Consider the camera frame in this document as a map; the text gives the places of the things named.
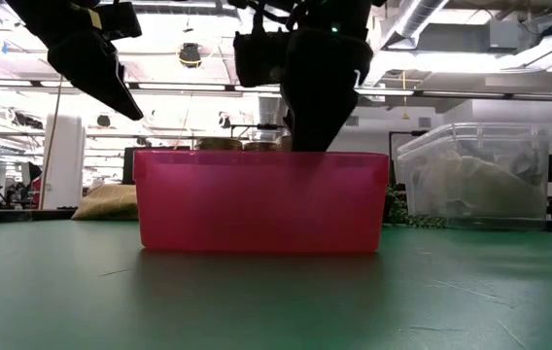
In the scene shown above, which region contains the grey horizontal bar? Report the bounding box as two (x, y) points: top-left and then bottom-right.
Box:
(0, 77), (552, 104)

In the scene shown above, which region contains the yellow cloth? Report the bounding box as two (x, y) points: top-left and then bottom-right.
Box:
(71, 183), (139, 222)

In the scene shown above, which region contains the potted succulent plant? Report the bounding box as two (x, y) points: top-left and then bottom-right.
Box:
(382, 187), (448, 229)

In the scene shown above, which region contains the magenta plastic bin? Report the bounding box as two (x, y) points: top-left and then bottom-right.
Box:
(133, 149), (391, 255)

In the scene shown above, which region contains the silver ventilation duct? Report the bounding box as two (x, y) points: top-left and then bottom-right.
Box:
(380, 0), (452, 50)

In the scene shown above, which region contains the clear plastic storage box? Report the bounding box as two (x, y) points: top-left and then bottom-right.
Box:
(396, 122), (552, 230)

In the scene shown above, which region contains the white building column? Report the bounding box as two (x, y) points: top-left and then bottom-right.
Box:
(41, 113), (86, 211)

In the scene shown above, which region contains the green table mat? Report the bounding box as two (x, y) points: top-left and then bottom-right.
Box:
(0, 219), (552, 350)

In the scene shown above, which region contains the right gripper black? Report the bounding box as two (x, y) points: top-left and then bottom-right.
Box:
(236, 0), (374, 153)

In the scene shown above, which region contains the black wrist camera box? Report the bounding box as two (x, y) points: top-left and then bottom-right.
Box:
(233, 29), (285, 89)

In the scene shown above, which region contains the yellow tag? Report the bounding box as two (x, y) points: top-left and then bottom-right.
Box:
(86, 8), (104, 30)

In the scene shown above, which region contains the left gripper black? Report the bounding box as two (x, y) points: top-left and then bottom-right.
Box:
(6, 0), (145, 122)

